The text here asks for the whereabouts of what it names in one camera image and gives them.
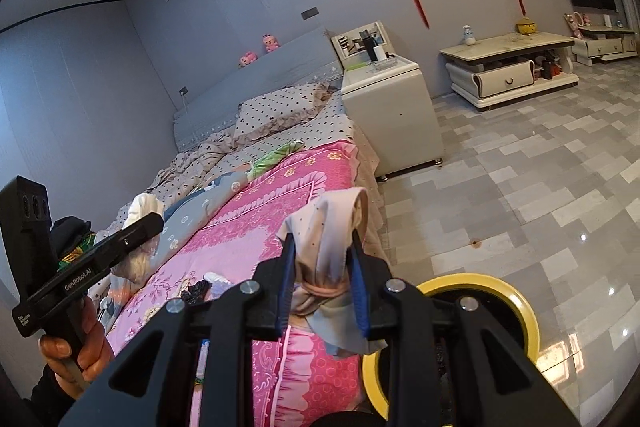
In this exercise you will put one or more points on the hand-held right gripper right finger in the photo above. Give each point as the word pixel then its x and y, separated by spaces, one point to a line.
pixel 358 294

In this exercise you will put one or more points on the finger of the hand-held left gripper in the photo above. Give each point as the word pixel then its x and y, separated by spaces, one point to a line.
pixel 142 229

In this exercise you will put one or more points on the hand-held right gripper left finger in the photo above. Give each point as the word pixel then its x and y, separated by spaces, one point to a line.
pixel 285 289

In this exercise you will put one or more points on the white paper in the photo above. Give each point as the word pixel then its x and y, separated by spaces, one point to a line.
pixel 142 207

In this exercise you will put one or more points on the beige knotted cloth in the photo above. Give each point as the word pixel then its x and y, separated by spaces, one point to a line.
pixel 325 232

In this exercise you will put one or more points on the yellow rimmed trash bin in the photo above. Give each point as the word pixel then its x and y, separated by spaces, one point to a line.
pixel 520 307

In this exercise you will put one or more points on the person's left forearm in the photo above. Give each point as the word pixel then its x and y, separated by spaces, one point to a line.
pixel 47 399

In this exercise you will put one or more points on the person's left hand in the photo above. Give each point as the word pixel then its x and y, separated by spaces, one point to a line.
pixel 95 347

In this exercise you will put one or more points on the grey floral quilt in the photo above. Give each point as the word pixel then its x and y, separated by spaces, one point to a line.
pixel 200 207

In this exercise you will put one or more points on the white crumpled tissue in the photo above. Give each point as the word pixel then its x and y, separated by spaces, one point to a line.
pixel 216 282

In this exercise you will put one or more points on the pink floral blanket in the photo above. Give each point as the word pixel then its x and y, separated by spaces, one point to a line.
pixel 270 217

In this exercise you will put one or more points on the black crumpled wrapper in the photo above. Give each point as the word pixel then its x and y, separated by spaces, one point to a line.
pixel 196 292

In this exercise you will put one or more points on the polka dot duvet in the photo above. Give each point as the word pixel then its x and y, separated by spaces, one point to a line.
pixel 200 162

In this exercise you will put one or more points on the green floral cloth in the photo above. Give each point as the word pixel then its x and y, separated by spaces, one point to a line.
pixel 272 159

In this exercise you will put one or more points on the polka dot bed sheet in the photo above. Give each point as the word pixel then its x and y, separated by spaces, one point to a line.
pixel 325 119

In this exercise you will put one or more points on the white bedside cabinet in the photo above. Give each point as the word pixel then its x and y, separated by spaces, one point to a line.
pixel 390 117

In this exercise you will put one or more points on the polka dot pillow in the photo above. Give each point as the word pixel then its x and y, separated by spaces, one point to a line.
pixel 280 107

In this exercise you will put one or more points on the pink plush toy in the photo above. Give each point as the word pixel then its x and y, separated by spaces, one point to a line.
pixel 270 43
pixel 247 59

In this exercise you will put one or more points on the grey bed headboard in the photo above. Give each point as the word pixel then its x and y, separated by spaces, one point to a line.
pixel 280 62

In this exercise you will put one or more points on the black bottle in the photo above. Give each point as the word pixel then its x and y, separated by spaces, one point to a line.
pixel 370 47

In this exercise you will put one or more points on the cream coffee table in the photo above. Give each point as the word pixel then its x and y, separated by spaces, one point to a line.
pixel 500 79

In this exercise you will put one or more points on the small snowman figure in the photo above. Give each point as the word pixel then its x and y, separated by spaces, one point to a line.
pixel 468 37

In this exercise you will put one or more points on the yellow pot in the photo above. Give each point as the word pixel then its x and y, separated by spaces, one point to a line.
pixel 526 26

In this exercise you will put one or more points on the cream television cabinet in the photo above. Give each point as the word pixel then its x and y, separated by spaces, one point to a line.
pixel 605 47

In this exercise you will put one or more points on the small white box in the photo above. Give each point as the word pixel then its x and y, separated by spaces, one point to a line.
pixel 607 19

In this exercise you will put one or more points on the wall socket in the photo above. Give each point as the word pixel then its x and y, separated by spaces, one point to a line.
pixel 184 92

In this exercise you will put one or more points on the dark wall switch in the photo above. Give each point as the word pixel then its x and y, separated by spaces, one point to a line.
pixel 310 13

